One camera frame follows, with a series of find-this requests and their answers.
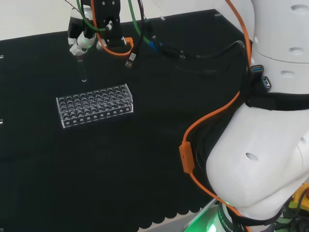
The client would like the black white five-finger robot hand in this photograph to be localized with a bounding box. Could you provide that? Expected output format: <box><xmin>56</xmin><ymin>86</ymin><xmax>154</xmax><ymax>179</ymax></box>
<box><xmin>67</xmin><ymin>0</ymin><xmax>98</xmax><ymax>57</ymax></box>

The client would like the clear glass test tube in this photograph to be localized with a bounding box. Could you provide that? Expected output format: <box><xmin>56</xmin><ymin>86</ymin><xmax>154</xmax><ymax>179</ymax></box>
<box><xmin>76</xmin><ymin>55</ymin><xmax>88</xmax><ymax>83</ymax></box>

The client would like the clear plastic test tube rack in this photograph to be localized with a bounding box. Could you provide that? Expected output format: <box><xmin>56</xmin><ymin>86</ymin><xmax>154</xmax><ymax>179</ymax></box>
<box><xmin>56</xmin><ymin>83</ymin><xmax>134</xmax><ymax>129</ymax></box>

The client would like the black bench cloth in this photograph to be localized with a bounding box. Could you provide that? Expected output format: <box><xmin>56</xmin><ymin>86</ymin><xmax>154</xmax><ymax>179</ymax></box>
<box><xmin>0</xmin><ymin>9</ymin><xmax>254</xmax><ymax>232</ymax></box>

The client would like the green cable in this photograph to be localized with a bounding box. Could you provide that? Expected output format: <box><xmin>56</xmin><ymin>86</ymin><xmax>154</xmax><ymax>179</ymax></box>
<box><xmin>76</xmin><ymin>0</ymin><xmax>158</xmax><ymax>50</ymax></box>

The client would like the black cable with silver plug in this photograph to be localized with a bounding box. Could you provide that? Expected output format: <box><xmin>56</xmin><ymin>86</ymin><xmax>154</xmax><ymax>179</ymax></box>
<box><xmin>125</xmin><ymin>0</ymin><xmax>153</xmax><ymax>70</ymax></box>

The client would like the orange cable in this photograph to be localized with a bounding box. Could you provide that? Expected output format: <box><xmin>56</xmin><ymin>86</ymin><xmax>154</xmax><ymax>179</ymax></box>
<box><xmin>90</xmin><ymin>0</ymin><xmax>252</xmax><ymax>232</ymax></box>

